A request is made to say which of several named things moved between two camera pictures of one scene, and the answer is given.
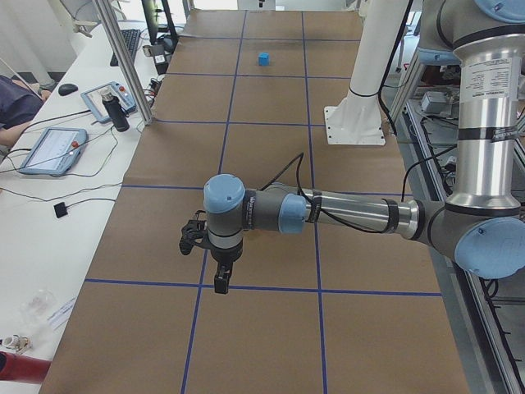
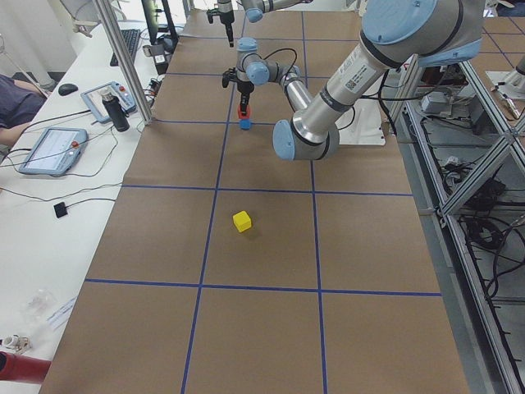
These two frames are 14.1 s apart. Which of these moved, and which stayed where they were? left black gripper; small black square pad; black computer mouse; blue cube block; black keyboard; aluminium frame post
Moved: left black gripper; blue cube block
Stayed: small black square pad; aluminium frame post; black computer mouse; black keyboard
